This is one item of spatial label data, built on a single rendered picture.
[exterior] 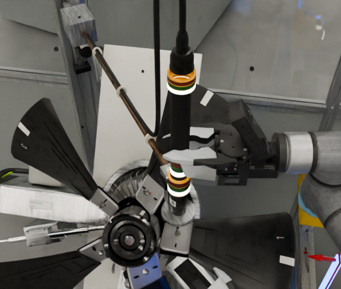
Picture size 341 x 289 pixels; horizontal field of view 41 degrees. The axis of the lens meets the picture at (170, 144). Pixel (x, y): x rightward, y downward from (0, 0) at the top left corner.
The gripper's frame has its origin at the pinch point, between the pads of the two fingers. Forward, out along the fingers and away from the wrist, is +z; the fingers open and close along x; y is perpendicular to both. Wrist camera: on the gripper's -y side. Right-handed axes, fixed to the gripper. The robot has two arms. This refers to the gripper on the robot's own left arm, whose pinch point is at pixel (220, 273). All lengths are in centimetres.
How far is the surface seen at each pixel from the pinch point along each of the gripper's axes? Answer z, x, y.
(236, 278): -2.5, 0.8, -2.5
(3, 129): 119, 47, 35
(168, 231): 13.4, -1.7, 5.1
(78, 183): 29.7, -10.1, 18.4
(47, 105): 39, -26, 18
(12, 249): 107, 112, 58
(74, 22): 70, -22, 2
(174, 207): 10.7, -13.9, 3.9
